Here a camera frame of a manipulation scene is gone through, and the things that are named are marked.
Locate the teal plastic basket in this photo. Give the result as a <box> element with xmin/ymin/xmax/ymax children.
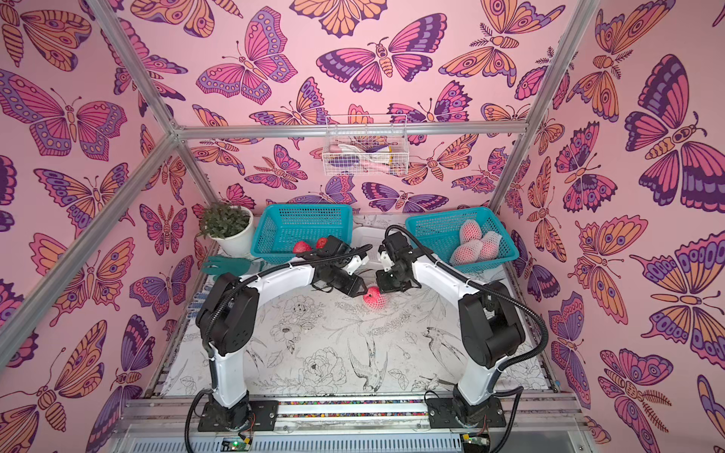
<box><xmin>405</xmin><ymin>208</ymin><xmax>520</xmax><ymax>274</ymax></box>
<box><xmin>250</xmin><ymin>204</ymin><xmax>353</xmax><ymax>265</ymax></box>

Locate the green garden glove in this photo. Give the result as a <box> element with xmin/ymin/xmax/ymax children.
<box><xmin>201</xmin><ymin>255</ymin><xmax>252</xmax><ymax>277</ymax></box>

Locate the left teal plastic basket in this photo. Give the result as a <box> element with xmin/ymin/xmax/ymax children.
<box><xmin>250</xmin><ymin>204</ymin><xmax>353</xmax><ymax>265</ymax></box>

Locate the aluminium front rail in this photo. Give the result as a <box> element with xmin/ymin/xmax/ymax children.
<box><xmin>107</xmin><ymin>392</ymin><xmax>597</xmax><ymax>452</ymax></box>

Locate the white wire wall basket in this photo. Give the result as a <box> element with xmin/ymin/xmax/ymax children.
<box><xmin>320</xmin><ymin>113</ymin><xmax>410</xmax><ymax>177</ymax></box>

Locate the potted green plant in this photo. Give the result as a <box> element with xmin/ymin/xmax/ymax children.
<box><xmin>199</xmin><ymin>203</ymin><xmax>255</xmax><ymax>259</ymax></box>

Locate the right teal plastic basket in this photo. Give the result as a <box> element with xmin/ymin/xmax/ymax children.
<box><xmin>405</xmin><ymin>208</ymin><xmax>520</xmax><ymax>274</ymax></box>

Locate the white plastic tray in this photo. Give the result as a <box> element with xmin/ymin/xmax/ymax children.
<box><xmin>351</xmin><ymin>226</ymin><xmax>385</xmax><ymax>257</ymax></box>

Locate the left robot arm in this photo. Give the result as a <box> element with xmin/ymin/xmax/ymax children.
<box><xmin>196</xmin><ymin>256</ymin><xmax>368</xmax><ymax>410</ymax></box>

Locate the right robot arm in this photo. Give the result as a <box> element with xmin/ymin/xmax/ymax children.
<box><xmin>376</xmin><ymin>258</ymin><xmax>549</xmax><ymax>409</ymax></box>

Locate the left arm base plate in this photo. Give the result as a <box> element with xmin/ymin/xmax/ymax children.
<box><xmin>197</xmin><ymin>399</ymin><xmax>279</xmax><ymax>432</ymax></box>

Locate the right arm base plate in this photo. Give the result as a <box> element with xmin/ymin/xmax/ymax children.
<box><xmin>425</xmin><ymin>398</ymin><xmax>507</xmax><ymax>430</ymax></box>

